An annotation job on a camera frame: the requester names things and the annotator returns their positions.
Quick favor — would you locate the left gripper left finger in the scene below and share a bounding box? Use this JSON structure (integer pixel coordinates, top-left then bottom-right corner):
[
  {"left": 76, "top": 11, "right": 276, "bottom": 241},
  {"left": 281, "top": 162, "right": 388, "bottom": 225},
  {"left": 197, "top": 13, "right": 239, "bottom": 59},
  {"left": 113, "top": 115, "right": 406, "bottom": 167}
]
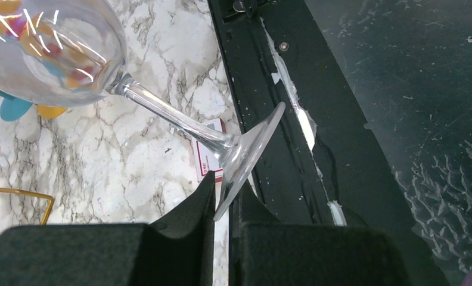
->
[{"left": 0, "top": 172, "right": 216, "bottom": 285}]

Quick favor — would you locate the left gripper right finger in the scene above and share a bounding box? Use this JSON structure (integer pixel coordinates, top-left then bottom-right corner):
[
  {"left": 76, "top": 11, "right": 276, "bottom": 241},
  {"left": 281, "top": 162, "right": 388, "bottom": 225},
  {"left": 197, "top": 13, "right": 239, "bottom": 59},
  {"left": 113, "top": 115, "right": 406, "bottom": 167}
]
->
[{"left": 229, "top": 183, "right": 411, "bottom": 285}]

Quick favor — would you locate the yellow wine glass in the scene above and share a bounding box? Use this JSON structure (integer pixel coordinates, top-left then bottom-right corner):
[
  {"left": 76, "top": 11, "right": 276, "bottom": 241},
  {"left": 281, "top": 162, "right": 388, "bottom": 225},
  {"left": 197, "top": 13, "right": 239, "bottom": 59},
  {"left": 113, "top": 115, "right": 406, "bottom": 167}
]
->
[{"left": 37, "top": 104, "right": 67, "bottom": 119}]

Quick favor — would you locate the blue wine glass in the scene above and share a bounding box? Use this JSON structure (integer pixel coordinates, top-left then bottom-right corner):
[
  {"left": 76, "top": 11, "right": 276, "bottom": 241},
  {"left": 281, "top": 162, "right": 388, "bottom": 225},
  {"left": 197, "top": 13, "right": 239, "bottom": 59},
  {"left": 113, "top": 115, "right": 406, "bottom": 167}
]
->
[{"left": 0, "top": 90, "right": 32, "bottom": 122}]

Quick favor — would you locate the clear wine glass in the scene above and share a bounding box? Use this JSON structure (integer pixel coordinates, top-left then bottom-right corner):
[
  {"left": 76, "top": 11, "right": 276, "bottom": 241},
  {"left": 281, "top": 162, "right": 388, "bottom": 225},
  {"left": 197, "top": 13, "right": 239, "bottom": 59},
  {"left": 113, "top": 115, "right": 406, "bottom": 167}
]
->
[{"left": 0, "top": 1, "right": 285, "bottom": 220}]

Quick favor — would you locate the gold wine glass rack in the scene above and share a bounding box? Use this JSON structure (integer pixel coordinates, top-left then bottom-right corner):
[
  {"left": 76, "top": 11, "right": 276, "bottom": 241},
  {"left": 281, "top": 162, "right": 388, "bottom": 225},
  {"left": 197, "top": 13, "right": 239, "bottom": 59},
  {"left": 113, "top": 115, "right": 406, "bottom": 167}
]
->
[{"left": 0, "top": 186, "right": 56, "bottom": 226}]

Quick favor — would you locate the small red white card box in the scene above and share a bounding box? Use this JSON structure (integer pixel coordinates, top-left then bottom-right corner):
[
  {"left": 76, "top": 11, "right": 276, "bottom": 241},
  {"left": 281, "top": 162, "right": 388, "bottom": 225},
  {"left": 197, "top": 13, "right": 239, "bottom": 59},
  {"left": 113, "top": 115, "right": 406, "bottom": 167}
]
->
[{"left": 191, "top": 118, "right": 226, "bottom": 183}]

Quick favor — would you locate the black mounting rail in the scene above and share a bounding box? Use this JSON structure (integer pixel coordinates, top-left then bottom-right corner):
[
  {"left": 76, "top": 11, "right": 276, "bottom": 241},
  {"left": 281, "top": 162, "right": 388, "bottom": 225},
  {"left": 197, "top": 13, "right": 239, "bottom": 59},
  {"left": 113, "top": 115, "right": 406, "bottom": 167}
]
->
[{"left": 209, "top": 1, "right": 448, "bottom": 285}]

